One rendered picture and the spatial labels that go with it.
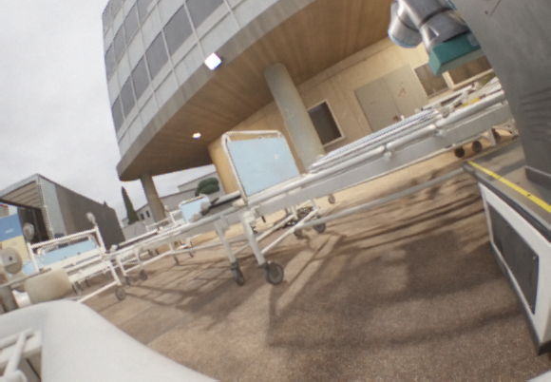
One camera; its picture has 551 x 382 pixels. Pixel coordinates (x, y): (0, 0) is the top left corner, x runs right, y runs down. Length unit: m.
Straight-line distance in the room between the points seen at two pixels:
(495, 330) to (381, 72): 7.14
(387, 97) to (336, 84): 1.62
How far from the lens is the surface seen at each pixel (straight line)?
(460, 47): 0.78
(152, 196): 11.08
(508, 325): 0.70
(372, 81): 7.35
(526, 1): 0.38
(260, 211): 1.34
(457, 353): 0.66
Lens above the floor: 0.52
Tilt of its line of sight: 3 degrees up
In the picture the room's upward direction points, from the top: 23 degrees counter-clockwise
